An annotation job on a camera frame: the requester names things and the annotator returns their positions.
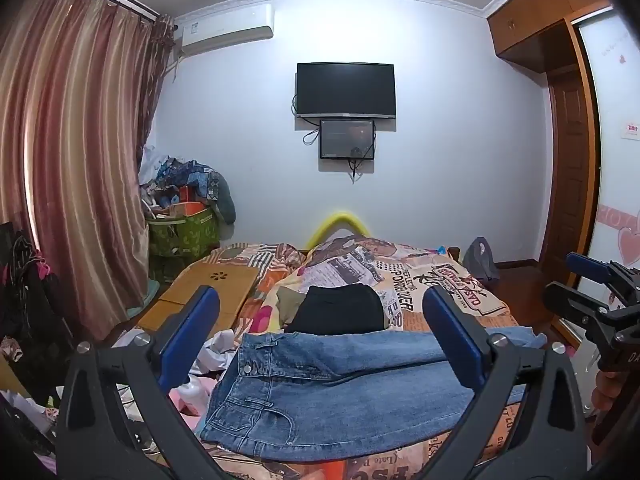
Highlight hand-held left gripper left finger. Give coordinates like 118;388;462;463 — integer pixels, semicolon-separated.
55;285;236;480

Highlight olive cloth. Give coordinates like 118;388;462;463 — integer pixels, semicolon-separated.
275;286;311;331

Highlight white sliding wardrobe door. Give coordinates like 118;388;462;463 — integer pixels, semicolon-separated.
575;7;640;306

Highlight green storage box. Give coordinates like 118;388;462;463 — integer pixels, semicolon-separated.
146;205;221;266

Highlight person's right hand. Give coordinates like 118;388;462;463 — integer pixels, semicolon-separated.
591;369;623;412

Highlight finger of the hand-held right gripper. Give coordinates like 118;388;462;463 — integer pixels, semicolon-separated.
566;252;640;307
542;281;613;335

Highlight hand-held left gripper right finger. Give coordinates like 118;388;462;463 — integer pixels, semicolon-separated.
422;286;588;480

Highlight blue jeans pants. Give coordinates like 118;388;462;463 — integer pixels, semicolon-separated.
200;330;548;461

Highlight black folded pants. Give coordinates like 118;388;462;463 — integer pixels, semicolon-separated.
285;284;388;335

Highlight white cloth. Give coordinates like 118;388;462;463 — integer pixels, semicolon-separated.
192;330;246;376

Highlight wooden door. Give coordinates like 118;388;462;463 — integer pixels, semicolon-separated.
547;72;601;286

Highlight grey bag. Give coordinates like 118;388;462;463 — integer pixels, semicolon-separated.
462;236;501;281

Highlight dark hanging clothes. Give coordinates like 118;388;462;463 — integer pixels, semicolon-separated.
0;220;76;391

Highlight pink cloth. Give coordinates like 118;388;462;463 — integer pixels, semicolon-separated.
167;375;216;416

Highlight pile of clothes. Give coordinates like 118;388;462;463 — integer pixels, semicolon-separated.
140;147;237;226

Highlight light wooden lap table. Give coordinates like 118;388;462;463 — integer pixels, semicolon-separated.
137;260;261;333

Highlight striped pink curtain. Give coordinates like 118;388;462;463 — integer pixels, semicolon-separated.
0;0;176;341

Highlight wooden wardrobe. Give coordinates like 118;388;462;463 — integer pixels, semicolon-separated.
487;0;640;356

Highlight yellow hoop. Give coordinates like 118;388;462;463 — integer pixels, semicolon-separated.
307;212;371;251

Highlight printed blanket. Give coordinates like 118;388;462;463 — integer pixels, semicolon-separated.
190;235;591;480

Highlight small black monitor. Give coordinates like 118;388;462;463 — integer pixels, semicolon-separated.
319;119;377;161

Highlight white air conditioner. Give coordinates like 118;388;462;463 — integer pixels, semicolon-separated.
177;4;276;58

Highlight black wall television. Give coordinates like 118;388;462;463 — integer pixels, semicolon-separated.
295;62;397;120

